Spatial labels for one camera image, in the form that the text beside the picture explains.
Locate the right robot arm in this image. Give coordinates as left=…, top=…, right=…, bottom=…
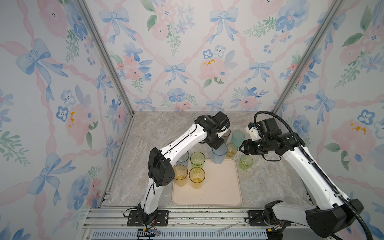
left=240, top=128, right=373, bottom=240

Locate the teal plastic cup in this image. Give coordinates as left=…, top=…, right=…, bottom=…
left=231, top=130, right=245, bottom=148

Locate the blue ribbed plastic cup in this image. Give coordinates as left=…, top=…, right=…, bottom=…
left=212, top=144, right=228, bottom=165

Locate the tall orange plastic cup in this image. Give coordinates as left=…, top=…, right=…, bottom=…
left=173, top=165, right=189, bottom=187

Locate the beige plastic tray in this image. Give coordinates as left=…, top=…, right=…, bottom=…
left=172, top=159, right=243, bottom=207

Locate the light blue plastic cup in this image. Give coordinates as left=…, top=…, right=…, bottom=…
left=177, top=151, right=190, bottom=167

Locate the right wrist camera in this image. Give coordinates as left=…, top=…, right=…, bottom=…
left=246, top=123, right=261, bottom=142

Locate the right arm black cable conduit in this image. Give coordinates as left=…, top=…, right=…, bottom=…
left=253, top=110, right=374, bottom=240

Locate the small yellow plastic cup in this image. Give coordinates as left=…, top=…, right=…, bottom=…
left=226, top=143, right=238, bottom=159

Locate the tall grey plastic cup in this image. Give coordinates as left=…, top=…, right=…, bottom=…
left=222, top=129, right=231, bottom=144

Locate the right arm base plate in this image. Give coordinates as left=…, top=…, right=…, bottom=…
left=245, top=210, right=268, bottom=227

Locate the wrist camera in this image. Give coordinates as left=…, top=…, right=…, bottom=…
left=213, top=112, right=230, bottom=133
left=246, top=123, right=261, bottom=142

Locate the tall green plastic cup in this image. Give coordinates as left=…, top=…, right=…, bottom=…
left=190, top=152, right=206, bottom=168

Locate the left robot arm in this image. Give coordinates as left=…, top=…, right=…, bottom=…
left=137, top=112, right=230, bottom=226

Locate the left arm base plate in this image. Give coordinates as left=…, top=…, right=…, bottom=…
left=127, top=210, right=169, bottom=228

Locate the tall yellow plastic cup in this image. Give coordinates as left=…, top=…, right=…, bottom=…
left=189, top=167, right=206, bottom=189

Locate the small green plastic cup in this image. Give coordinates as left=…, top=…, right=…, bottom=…
left=239, top=155, right=254, bottom=171

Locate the aluminium front rail frame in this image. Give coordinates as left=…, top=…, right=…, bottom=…
left=78, top=206, right=340, bottom=240

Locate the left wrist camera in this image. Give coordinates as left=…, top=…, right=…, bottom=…
left=213, top=112, right=230, bottom=133

